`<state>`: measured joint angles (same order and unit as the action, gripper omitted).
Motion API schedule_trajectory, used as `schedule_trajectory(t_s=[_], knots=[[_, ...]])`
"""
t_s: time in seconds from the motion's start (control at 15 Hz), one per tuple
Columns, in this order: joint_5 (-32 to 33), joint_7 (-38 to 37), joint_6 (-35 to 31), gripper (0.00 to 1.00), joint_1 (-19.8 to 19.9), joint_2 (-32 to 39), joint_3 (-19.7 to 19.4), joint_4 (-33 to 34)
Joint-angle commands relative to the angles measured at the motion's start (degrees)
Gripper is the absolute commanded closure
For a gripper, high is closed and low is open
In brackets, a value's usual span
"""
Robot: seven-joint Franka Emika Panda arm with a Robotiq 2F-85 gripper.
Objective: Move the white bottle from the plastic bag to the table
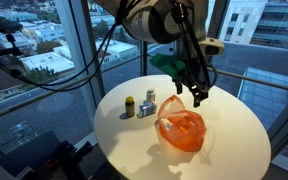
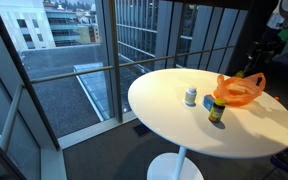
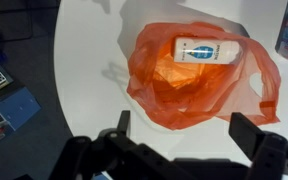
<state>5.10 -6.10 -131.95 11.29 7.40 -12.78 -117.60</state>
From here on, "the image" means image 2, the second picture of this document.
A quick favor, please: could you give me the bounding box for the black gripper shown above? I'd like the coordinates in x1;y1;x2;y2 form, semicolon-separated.
250;41;281;65

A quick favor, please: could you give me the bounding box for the orange plastic bag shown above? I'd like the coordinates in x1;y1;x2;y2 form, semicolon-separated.
213;72;267;108

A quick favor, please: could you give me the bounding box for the amber bottle yellow cap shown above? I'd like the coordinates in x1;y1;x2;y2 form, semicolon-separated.
207;97;227;124

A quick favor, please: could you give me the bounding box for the white pill bottle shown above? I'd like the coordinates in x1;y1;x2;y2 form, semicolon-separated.
183;86;198;108

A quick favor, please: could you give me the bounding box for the small yellow-green object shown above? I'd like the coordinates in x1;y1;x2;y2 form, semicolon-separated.
234;69;246;79

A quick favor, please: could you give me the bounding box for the small blue box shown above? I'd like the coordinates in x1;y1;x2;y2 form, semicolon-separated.
202;94;217;113

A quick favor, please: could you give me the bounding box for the dark blue floor equipment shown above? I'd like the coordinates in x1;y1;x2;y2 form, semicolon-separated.
269;136;288;180

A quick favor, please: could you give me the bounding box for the grey louvered building facade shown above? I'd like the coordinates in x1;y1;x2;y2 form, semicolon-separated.
115;0;248;74

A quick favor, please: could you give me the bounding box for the dark floor vent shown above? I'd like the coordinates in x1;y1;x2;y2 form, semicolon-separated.
132;123;152;137

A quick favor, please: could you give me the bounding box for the round white table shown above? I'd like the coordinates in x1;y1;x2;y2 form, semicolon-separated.
0;0;252;180

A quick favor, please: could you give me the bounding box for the metal handrail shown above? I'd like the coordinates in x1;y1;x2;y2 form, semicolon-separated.
29;44;235;84

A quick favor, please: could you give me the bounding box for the teal glass building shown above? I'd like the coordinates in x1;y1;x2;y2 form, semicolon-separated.
43;0;101;48

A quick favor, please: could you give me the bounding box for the white office building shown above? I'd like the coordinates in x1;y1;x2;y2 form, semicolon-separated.
0;0;57;52

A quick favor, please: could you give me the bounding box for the white table pedestal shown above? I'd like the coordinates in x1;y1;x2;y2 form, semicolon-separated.
146;145;205;180

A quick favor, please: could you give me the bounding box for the pale slanted railing post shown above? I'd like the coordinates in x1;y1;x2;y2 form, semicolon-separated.
0;84;25;153

